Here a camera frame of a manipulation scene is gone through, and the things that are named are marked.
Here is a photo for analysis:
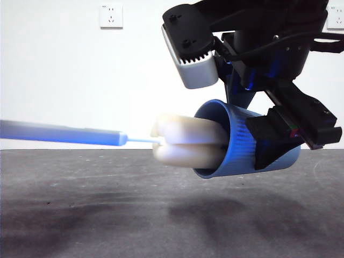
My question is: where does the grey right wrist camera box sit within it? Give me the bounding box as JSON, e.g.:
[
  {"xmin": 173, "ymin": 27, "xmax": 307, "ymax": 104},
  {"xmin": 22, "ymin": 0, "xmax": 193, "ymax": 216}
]
[{"xmin": 161, "ymin": 4, "xmax": 220, "ymax": 90}]

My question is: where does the blue ribbed plastic cup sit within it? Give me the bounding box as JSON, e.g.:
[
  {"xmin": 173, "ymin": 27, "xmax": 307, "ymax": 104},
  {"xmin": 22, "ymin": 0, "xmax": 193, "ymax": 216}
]
[{"xmin": 192, "ymin": 99, "xmax": 301, "ymax": 180}]

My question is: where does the white wall socket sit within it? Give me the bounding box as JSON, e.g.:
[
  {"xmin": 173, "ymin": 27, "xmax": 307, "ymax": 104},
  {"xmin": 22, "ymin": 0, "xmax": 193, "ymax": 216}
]
[
  {"xmin": 99, "ymin": 4, "xmax": 124, "ymax": 30},
  {"xmin": 326, "ymin": 5, "xmax": 344, "ymax": 31}
]

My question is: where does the grey-handled sponge cup brush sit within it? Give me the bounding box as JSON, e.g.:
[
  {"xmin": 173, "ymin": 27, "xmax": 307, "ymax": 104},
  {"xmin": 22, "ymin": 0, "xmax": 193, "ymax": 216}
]
[{"xmin": 0, "ymin": 112, "xmax": 229, "ymax": 169}]

